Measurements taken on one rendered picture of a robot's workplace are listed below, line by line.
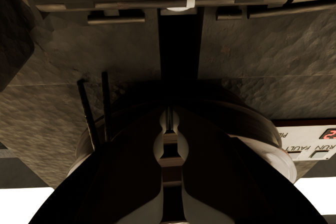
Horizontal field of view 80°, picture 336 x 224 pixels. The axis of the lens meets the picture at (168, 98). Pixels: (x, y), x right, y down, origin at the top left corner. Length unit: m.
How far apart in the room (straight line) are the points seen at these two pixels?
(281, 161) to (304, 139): 0.26
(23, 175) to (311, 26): 9.25
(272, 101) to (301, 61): 0.16
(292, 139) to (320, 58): 0.30
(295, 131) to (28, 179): 8.88
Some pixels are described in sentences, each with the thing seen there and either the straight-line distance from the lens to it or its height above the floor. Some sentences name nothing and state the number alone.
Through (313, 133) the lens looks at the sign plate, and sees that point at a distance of 0.65.
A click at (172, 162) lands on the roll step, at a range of 0.31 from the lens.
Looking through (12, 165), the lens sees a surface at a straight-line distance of 9.79.
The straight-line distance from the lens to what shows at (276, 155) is 0.38.
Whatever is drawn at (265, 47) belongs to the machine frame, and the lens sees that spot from 0.34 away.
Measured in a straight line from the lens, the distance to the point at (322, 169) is 9.33.
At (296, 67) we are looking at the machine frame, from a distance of 0.39.
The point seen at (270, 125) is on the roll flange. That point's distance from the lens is 0.43.
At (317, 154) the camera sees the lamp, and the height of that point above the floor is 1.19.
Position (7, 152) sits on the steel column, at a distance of 6.69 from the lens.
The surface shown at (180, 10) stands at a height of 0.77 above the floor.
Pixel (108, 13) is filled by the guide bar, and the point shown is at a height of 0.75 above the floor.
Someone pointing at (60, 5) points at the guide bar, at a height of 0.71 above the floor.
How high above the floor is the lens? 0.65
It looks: 45 degrees up
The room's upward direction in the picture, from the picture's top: 178 degrees clockwise
